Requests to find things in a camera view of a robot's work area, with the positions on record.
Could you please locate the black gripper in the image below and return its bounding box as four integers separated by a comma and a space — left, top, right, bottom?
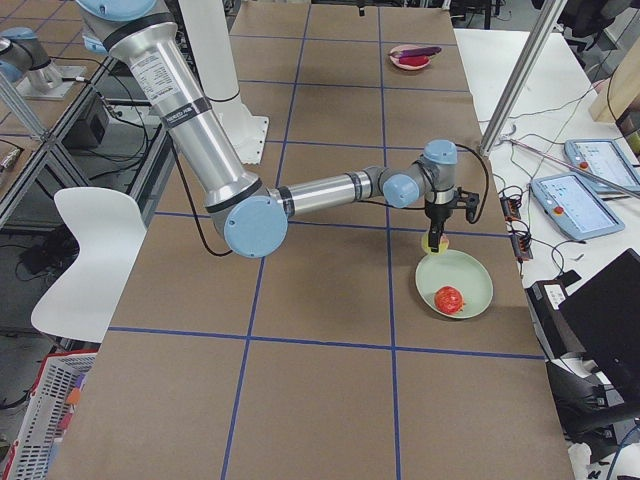
424, 187, 480, 253

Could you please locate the pink yellow peach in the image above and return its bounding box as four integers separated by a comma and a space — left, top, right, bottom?
421, 232, 450, 256

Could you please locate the red yellow pomegranate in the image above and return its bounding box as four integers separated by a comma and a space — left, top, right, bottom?
434, 285, 465, 315

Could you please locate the red chili pepper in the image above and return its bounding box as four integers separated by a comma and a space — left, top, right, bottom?
397, 55, 430, 70

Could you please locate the purple eggplant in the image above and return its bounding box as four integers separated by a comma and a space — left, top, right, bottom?
391, 46, 442, 58

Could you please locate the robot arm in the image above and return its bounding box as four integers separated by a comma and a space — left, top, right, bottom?
79, 1, 486, 258

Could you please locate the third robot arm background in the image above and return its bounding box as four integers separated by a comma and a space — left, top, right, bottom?
1, 27, 86, 100

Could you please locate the green plate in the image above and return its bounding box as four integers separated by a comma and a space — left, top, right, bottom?
415, 250, 493, 320

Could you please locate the near teach pendant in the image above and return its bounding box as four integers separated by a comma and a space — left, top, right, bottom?
530, 173, 625, 241

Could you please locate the teach pendant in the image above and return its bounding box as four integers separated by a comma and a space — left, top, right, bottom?
564, 139, 639, 194
530, 173, 625, 241

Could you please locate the pink plate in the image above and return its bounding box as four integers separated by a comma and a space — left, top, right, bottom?
388, 44, 431, 71

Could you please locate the far teach pendant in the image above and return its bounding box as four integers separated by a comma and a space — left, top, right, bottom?
564, 139, 639, 194

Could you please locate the black computer monitor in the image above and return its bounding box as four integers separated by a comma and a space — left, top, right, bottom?
560, 248, 639, 398

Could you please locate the white chair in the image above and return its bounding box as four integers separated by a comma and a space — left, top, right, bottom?
31, 187, 146, 343

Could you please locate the black box under table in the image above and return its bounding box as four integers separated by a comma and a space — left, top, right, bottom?
62, 96, 109, 149

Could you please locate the red white plastic basket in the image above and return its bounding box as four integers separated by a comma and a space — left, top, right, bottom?
2, 350, 97, 479

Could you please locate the aluminium frame post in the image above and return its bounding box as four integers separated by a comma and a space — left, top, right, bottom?
478, 0, 567, 157

